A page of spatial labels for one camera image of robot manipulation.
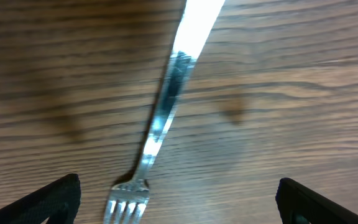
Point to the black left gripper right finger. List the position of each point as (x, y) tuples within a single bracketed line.
[(298, 204)]

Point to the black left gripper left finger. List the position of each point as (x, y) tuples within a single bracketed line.
[(57, 202)]

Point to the silver metal fork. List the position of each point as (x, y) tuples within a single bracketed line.
[(127, 200)]

